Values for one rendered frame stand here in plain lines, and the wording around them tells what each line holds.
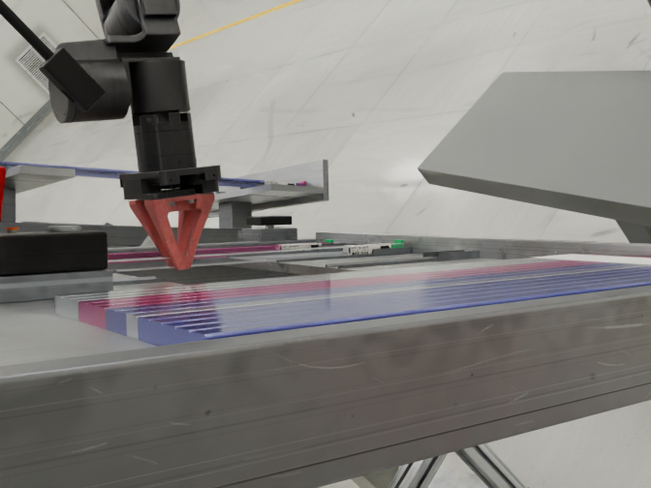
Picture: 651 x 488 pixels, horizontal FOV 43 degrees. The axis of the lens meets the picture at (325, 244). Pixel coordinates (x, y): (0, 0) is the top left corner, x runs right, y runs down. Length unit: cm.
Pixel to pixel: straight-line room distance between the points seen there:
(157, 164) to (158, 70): 9
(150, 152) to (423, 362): 49
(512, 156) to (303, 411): 97
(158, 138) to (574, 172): 59
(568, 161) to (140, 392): 96
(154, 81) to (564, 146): 64
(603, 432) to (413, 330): 131
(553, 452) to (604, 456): 11
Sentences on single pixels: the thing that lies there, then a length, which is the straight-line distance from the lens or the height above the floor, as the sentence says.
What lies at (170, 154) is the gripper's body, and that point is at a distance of 80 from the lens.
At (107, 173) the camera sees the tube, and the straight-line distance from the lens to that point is 114.
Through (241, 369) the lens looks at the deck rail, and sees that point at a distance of 31.
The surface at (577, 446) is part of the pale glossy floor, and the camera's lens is 167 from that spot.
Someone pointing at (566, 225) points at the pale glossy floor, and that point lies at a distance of 211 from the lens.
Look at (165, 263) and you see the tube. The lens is 82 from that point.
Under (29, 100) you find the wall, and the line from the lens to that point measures 876.
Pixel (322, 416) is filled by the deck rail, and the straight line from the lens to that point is 34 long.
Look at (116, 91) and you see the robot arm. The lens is 79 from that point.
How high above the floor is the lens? 124
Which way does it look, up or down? 27 degrees down
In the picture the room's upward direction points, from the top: 42 degrees counter-clockwise
